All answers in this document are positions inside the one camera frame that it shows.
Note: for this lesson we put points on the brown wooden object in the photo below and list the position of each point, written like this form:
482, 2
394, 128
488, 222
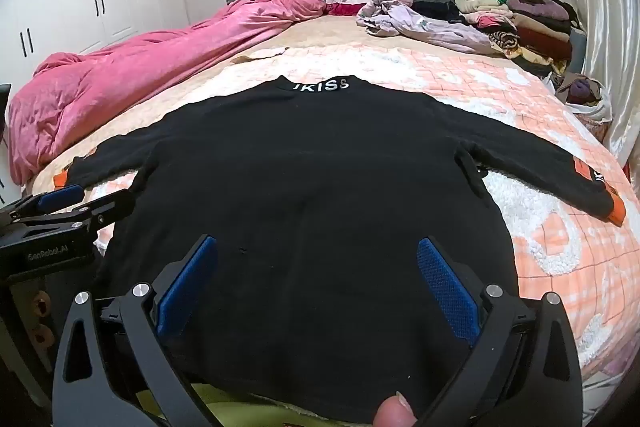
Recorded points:
42, 307

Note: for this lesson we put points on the person's green top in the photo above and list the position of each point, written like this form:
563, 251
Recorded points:
240, 409

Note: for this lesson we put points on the pile of folded clothes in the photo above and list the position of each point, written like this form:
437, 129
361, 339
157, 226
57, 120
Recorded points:
530, 27

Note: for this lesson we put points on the dark navy cloth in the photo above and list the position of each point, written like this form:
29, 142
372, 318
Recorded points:
440, 11

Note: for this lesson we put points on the pink velvet duvet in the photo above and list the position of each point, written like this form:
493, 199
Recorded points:
150, 62

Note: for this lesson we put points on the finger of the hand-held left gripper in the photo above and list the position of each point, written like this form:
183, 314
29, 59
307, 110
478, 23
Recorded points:
117, 205
60, 198

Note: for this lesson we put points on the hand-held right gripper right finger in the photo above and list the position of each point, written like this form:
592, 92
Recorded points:
447, 292

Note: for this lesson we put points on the red cloth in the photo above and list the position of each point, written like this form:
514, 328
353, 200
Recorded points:
345, 9

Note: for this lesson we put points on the beige plush bed sheet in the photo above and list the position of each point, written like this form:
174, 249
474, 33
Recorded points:
330, 32

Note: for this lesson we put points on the person's right hand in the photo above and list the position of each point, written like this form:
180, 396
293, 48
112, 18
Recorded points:
395, 413

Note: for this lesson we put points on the white bag of clothes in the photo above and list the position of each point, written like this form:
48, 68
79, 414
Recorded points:
582, 94

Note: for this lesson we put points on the orange and white fluffy blanket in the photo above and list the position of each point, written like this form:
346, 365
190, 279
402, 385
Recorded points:
550, 147

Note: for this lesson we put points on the lilac crumpled garment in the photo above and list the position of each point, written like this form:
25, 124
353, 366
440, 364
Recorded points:
430, 29

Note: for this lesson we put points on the black flat object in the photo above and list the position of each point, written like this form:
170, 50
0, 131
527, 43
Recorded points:
4, 112

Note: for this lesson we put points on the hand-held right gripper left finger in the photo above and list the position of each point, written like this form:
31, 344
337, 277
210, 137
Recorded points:
185, 292

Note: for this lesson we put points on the white satin curtain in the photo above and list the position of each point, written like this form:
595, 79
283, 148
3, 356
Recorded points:
607, 32

